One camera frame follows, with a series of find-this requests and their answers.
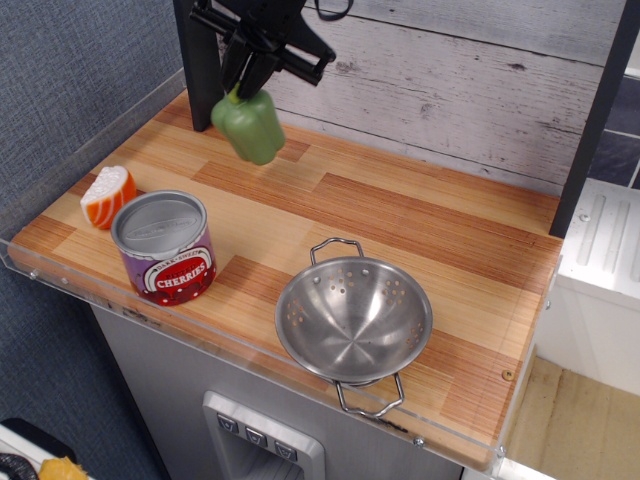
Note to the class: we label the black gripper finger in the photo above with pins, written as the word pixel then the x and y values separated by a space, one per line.
pixel 256 70
pixel 234 61

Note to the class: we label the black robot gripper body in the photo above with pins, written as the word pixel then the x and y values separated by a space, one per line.
pixel 270 27

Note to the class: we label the green toy bell pepper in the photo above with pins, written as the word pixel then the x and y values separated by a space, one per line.
pixel 251 125

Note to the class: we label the orange white food wedge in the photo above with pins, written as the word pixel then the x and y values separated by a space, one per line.
pixel 111 190

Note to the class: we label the toy cherries can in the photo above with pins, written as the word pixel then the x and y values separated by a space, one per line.
pixel 165 245

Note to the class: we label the grey toy fridge cabinet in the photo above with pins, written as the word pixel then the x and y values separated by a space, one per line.
pixel 169 378

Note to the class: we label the silver dispenser panel with buttons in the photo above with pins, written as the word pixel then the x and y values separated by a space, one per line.
pixel 251 445

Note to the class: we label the white toy sink unit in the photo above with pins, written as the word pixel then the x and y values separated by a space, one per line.
pixel 590 322

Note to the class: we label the yellow object at corner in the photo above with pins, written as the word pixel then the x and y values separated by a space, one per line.
pixel 61 469

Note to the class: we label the black left support post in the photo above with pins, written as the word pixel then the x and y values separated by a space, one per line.
pixel 201 64

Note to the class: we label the black support post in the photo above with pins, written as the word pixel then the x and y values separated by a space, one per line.
pixel 201 64
pixel 615 67

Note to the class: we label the steel colander with handles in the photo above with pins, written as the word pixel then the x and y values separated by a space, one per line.
pixel 353 321

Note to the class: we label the black right support post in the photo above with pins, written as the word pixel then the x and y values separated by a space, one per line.
pixel 615 67

